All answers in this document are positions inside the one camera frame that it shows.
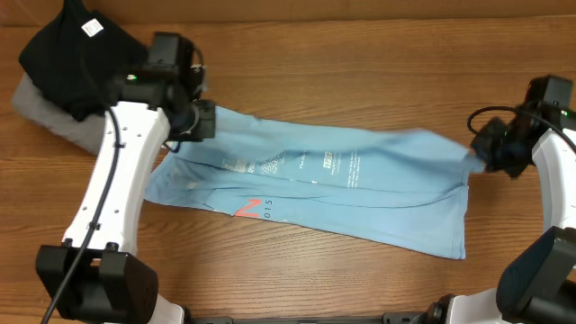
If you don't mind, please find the light blue printed t-shirt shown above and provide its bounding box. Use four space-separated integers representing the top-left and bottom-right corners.
145 107 483 259

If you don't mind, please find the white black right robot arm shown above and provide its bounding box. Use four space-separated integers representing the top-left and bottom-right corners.
382 99 575 323

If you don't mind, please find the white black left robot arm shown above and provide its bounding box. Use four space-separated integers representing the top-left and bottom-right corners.
35 60 216 323

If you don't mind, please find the folded grey t-shirt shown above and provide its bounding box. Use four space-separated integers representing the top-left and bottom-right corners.
11 73 105 156

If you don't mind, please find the folded black t-shirt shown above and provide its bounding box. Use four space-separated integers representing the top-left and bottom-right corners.
19 0 148 122

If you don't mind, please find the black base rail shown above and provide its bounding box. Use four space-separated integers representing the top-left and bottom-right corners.
184 312 426 324

